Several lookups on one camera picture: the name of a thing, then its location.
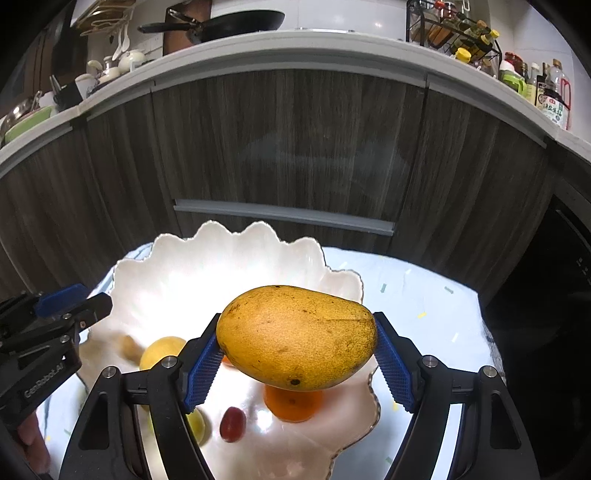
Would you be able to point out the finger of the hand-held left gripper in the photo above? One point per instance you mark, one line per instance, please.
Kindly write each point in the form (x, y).
(60, 299)
(94, 310)

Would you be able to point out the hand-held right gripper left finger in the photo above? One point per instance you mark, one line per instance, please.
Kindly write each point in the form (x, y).
(203, 369)

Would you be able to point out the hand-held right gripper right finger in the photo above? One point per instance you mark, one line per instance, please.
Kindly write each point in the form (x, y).
(395, 369)

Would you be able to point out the round green fruit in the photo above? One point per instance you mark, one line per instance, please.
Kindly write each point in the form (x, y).
(197, 427)

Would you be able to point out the red grape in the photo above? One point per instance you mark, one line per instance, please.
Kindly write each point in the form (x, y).
(232, 424)

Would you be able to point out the white scalloped bowl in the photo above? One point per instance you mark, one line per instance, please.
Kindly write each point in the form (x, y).
(175, 286)

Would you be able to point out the orange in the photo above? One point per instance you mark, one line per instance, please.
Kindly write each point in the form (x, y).
(293, 406)

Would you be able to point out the yellow mango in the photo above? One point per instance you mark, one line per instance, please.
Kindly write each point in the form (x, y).
(295, 337)

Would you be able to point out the person's left hand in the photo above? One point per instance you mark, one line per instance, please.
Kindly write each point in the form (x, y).
(34, 438)

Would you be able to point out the small tangerine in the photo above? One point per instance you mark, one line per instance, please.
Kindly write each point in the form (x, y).
(227, 361)

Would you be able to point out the yellow lemon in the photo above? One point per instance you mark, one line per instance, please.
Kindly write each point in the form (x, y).
(159, 353)

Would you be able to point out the light blue patterned tablecloth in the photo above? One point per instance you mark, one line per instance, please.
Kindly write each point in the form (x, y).
(438, 314)

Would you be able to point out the black built-in oven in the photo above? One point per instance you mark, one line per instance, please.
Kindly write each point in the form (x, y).
(554, 300)

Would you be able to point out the green dish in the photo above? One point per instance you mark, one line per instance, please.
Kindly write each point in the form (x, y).
(27, 125)

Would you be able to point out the steel pot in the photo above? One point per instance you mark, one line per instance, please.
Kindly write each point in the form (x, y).
(21, 110)

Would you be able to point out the black knife holder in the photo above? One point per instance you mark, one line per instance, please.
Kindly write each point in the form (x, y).
(62, 94)

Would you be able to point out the white mug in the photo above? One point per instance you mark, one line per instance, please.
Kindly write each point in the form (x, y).
(85, 85)

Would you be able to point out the dark wood cabinet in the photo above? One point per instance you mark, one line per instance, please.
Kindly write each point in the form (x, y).
(277, 138)

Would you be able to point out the white teapot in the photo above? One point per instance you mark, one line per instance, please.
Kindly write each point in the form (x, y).
(133, 60)

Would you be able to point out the white hanging utensils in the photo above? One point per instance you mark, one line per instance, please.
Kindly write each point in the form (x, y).
(121, 41)

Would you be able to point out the brown cutting board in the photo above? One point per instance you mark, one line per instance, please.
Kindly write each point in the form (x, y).
(175, 44)

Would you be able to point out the green lidded jar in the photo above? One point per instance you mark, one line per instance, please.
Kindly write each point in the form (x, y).
(511, 79)

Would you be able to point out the large clear labelled bottle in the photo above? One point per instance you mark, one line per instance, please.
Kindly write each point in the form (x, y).
(556, 101)

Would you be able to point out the grey kitchen countertop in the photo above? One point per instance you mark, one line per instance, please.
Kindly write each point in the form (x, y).
(277, 46)

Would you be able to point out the group of seasoning bottles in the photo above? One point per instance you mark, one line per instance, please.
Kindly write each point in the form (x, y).
(463, 55)

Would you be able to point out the black frying pan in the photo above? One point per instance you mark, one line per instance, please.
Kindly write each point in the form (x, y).
(249, 23)

